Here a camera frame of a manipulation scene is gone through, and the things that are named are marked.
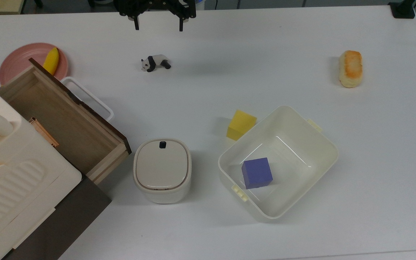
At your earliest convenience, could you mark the open wooden drawer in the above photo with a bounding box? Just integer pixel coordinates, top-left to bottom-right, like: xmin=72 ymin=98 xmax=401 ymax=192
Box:
xmin=0 ymin=58 xmax=132 ymax=185

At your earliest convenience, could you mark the white drawer handle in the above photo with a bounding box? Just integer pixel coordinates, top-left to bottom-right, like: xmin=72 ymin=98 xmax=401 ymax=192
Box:
xmin=60 ymin=77 xmax=115 ymax=122

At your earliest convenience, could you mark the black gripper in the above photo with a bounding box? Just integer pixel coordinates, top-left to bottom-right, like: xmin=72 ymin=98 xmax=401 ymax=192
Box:
xmin=114 ymin=0 xmax=197 ymax=32

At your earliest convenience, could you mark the yellow cube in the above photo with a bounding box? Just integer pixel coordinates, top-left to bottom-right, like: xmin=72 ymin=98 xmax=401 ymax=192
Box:
xmin=226 ymin=110 xmax=257 ymax=142

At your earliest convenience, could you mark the black and white panda toy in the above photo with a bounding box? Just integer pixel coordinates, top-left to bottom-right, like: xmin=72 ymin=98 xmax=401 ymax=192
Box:
xmin=141 ymin=55 xmax=172 ymax=73

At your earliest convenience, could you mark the toasted bread loaf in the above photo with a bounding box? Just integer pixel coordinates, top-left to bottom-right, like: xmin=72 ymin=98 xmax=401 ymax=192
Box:
xmin=338 ymin=50 xmax=363 ymax=88

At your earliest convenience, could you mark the cream plastic bin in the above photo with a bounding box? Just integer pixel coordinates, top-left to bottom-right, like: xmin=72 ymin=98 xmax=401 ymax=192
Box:
xmin=218 ymin=105 xmax=339 ymax=222

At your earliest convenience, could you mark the black clamp mount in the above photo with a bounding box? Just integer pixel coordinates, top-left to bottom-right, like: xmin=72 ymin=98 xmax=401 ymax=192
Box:
xmin=388 ymin=0 xmax=416 ymax=19

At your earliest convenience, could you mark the cream plastic cabinet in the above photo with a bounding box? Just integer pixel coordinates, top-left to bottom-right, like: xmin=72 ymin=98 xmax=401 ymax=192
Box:
xmin=0 ymin=76 xmax=83 ymax=260

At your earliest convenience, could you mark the cream lidded container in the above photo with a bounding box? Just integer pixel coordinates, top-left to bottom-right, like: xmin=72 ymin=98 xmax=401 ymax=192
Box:
xmin=133 ymin=138 xmax=192 ymax=204

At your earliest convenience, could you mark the purple cube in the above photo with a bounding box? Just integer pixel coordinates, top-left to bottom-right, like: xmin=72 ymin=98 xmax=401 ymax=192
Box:
xmin=241 ymin=157 xmax=274 ymax=190

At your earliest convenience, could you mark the pink plate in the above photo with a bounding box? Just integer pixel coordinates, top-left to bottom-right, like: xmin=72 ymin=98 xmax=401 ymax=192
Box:
xmin=0 ymin=43 xmax=69 ymax=86

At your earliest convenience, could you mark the yellow toy banana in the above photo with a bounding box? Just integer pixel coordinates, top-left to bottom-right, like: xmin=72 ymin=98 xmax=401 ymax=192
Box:
xmin=43 ymin=47 xmax=60 ymax=76

